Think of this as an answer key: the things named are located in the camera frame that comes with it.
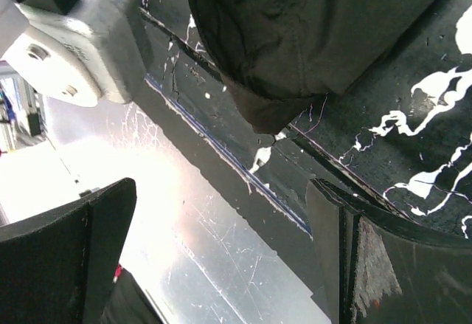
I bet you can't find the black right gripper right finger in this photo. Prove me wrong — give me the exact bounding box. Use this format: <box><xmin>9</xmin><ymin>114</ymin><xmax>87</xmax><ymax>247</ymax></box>
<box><xmin>305</xmin><ymin>179</ymin><xmax>471</xmax><ymax>323</ymax></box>

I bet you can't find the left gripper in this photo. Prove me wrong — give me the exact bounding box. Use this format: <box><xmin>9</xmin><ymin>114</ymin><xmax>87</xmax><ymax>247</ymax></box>
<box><xmin>1</xmin><ymin>0</ymin><xmax>153</xmax><ymax>107</ymax></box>

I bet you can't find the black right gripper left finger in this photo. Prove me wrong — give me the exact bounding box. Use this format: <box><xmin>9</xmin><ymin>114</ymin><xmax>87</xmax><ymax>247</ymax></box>
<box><xmin>1</xmin><ymin>178</ymin><xmax>136</xmax><ymax>323</ymax></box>

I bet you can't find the black shirt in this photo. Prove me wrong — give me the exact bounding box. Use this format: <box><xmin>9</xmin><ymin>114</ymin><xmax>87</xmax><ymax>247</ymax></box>
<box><xmin>188</xmin><ymin>0</ymin><xmax>436</xmax><ymax>134</ymax></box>

